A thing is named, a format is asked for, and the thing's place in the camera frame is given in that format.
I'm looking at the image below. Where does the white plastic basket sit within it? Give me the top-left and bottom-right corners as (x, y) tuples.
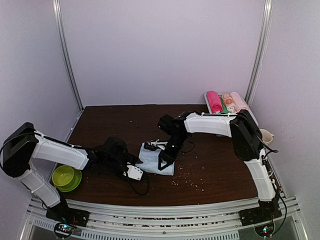
(204, 90), (259, 126)

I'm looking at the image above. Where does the light pink rolled towel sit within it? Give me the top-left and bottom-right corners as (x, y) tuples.
(230, 91), (249, 113)

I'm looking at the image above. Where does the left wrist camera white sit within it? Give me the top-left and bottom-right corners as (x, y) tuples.
(123, 164), (144, 181)

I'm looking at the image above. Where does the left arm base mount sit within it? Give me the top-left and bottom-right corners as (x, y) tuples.
(45, 204), (90, 227)

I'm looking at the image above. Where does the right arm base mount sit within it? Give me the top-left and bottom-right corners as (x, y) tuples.
(238, 202), (282, 226)

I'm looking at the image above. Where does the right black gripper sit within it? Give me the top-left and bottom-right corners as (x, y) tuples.
(159, 133), (188, 170)

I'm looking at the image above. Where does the green rolled towel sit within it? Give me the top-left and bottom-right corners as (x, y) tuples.
(220, 98), (233, 114)

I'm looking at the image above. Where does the aluminium post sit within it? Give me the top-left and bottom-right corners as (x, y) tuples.
(244, 0), (274, 106)
(52, 0), (84, 112)

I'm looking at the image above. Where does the light blue towel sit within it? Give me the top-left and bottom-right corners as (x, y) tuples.
(136, 141), (175, 176)

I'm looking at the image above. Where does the green bowl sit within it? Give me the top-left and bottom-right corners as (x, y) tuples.
(51, 165), (75, 187)

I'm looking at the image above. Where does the cream patterned mug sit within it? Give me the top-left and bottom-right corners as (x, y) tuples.
(259, 128), (275, 146)

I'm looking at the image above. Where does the cartoon print rolled towel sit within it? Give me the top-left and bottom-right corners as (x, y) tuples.
(221, 93), (236, 113)

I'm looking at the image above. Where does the green plate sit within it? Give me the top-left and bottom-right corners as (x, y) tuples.
(53, 167), (82, 193)

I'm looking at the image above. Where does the left aluminium post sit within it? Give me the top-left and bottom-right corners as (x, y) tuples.
(52, 0), (84, 112)

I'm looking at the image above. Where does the right aluminium post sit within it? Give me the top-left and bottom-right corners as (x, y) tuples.
(244, 0), (274, 106)

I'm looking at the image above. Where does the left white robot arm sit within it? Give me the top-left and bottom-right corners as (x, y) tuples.
(0, 122), (145, 222)

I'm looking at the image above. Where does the magenta pink towel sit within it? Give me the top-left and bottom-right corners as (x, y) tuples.
(206, 91), (223, 114)

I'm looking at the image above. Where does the aluminium front rail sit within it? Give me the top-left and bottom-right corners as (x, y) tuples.
(18, 196), (309, 240)

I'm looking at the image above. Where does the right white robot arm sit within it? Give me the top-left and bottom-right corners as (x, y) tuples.
(157, 110), (276, 221)

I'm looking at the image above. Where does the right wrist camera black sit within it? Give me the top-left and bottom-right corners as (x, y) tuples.
(157, 114), (174, 135)

